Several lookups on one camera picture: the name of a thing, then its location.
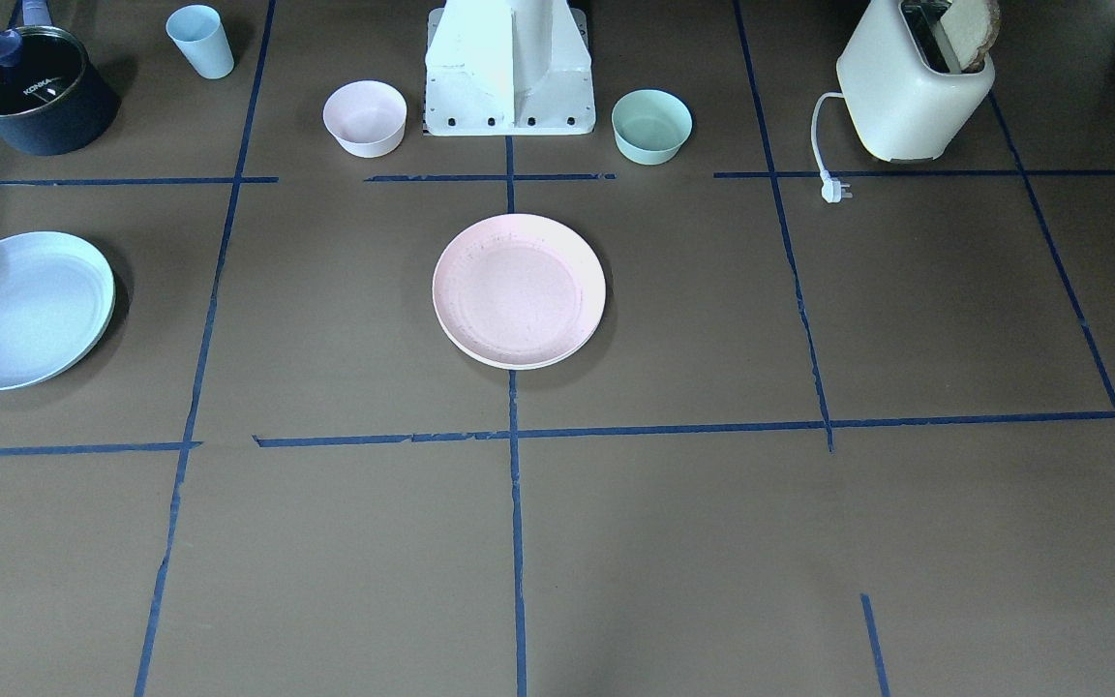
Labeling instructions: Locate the mint green bowl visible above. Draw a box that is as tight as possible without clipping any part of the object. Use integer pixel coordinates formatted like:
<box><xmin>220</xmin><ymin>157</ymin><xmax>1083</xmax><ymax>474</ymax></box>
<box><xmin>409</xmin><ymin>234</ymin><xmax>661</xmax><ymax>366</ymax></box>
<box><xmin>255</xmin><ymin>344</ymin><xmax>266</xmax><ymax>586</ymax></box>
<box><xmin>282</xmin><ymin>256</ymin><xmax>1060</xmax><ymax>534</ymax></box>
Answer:
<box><xmin>611</xmin><ymin>89</ymin><xmax>694</xmax><ymax>165</ymax></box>

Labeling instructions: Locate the bread slice in toaster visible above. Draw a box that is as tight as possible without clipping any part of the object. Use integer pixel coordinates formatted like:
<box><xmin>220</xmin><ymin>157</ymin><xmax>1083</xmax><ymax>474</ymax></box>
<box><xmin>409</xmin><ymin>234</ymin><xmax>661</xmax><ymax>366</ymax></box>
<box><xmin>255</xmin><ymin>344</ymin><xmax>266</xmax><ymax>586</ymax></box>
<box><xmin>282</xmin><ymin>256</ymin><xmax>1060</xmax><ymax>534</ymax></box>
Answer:
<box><xmin>934</xmin><ymin>1</ymin><xmax>1001</xmax><ymax>74</ymax></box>

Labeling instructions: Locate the pink bowl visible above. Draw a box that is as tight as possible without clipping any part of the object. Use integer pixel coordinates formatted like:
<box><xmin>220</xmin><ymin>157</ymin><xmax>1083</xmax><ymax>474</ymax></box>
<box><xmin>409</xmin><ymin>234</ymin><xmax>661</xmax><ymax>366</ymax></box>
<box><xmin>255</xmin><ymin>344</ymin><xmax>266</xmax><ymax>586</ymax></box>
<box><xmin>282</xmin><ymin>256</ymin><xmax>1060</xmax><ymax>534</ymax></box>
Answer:
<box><xmin>322</xmin><ymin>80</ymin><xmax>408</xmax><ymax>159</ymax></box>

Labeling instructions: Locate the light blue plate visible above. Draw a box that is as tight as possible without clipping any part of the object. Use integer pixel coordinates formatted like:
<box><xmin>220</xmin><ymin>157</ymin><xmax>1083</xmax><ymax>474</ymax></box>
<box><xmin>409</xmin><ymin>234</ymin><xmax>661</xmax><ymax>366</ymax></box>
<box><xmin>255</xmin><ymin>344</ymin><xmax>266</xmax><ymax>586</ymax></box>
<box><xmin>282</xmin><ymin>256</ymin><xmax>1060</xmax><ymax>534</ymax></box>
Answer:
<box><xmin>0</xmin><ymin>232</ymin><xmax>116</xmax><ymax>391</ymax></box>

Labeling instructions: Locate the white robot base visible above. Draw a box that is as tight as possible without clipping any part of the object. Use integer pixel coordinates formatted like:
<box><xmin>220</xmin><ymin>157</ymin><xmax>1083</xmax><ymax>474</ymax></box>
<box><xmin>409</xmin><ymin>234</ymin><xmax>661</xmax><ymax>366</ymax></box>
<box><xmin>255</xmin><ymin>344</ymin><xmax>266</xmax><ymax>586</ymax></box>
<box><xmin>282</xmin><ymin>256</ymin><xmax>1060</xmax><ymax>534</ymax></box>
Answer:
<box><xmin>421</xmin><ymin>1</ymin><xmax>597</xmax><ymax>137</ymax></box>

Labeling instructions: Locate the glass saucepan lid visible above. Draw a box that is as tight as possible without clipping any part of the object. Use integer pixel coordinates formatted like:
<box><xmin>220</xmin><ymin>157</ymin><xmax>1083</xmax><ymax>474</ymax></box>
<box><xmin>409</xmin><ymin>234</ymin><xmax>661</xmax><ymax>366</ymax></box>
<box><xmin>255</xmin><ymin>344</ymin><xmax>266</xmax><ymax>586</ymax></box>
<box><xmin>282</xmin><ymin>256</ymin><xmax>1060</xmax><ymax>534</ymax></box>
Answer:
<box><xmin>0</xmin><ymin>25</ymin><xmax>90</xmax><ymax>116</ymax></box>

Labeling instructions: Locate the cream toaster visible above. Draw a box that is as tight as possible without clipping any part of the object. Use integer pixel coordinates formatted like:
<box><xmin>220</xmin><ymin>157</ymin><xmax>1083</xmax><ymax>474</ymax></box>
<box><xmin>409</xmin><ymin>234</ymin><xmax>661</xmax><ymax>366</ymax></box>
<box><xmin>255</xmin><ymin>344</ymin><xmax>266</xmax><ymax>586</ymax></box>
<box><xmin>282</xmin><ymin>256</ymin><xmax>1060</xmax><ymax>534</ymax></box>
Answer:
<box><xmin>836</xmin><ymin>1</ymin><xmax>996</xmax><ymax>163</ymax></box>

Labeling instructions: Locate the dark blue saucepan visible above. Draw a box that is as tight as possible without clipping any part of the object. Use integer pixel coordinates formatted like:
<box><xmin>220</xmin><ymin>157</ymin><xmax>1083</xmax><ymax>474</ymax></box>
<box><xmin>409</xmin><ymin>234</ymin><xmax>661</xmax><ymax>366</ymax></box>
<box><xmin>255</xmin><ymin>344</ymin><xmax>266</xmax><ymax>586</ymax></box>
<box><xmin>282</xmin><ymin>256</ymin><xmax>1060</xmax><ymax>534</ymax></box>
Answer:
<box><xmin>0</xmin><ymin>1</ymin><xmax>122</xmax><ymax>156</ymax></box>

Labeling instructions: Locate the pink plate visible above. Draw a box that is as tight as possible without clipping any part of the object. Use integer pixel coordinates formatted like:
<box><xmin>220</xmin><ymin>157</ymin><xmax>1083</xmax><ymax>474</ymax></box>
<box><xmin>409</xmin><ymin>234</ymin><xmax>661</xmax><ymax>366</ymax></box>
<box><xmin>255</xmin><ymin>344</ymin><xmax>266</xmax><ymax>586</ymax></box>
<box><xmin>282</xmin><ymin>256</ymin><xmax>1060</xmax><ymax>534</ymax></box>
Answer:
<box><xmin>432</xmin><ymin>215</ymin><xmax>607</xmax><ymax>370</ymax></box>

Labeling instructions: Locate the white toaster cable with plug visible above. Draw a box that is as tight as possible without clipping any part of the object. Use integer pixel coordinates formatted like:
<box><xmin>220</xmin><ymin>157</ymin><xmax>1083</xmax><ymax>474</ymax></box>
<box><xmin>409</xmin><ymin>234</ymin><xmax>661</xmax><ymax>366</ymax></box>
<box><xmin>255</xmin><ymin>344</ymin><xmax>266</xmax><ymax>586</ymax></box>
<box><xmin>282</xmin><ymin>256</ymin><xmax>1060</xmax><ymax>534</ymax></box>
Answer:
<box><xmin>811</xmin><ymin>91</ymin><xmax>855</xmax><ymax>205</ymax></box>

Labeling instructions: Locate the light blue cup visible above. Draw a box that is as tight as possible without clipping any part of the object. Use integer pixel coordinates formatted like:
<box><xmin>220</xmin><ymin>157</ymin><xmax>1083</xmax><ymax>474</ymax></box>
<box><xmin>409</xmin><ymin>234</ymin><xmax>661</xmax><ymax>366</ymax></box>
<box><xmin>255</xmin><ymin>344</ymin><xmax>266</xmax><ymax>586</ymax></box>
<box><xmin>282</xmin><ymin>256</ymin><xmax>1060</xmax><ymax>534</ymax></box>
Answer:
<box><xmin>166</xmin><ymin>4</ymin><xmax>234</xmax><ymax>79</ymax></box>

